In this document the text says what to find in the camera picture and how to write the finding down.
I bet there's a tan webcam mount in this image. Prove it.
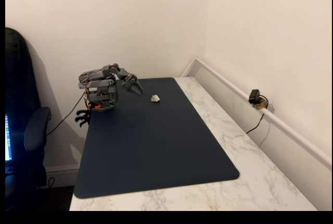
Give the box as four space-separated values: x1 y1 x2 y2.
254 99 274 111

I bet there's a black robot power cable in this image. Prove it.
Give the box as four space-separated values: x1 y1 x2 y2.
45 90 88 136

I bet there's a white baseboard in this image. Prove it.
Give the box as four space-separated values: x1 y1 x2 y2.
45 165 80 189

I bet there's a black office chair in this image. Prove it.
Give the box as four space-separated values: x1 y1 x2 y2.
5 27 53 211

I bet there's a dark desk mat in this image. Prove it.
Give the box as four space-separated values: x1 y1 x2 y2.
73 77 240 199

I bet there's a black webcam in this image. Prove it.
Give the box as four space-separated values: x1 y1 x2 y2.
248 89 261 105

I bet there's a black webcam cable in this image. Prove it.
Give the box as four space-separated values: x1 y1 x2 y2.
245 113 266 134

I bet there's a black clamp with orange tips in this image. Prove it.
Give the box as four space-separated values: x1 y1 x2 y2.
76 118 91 129
74 108 92 121

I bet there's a black looped floor cable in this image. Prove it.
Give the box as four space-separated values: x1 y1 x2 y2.
39 177 56 190

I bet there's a white wall ledge rail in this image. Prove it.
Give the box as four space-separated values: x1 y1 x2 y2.
181 57 332 172

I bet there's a laptop with lit screen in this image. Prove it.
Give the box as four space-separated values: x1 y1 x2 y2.
5 114 13 161

